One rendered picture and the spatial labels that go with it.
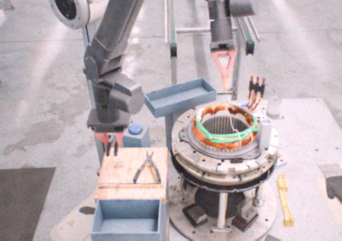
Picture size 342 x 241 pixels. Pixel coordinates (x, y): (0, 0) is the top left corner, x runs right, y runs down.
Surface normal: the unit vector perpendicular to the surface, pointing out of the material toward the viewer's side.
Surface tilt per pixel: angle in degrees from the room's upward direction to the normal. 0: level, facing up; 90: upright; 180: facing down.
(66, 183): 0
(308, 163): 0
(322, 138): 0
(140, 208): 90
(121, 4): 85
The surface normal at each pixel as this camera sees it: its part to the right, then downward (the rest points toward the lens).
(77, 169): -0.04, -0.79
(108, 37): -0.49, 0.35
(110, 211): -0.03, 0.61
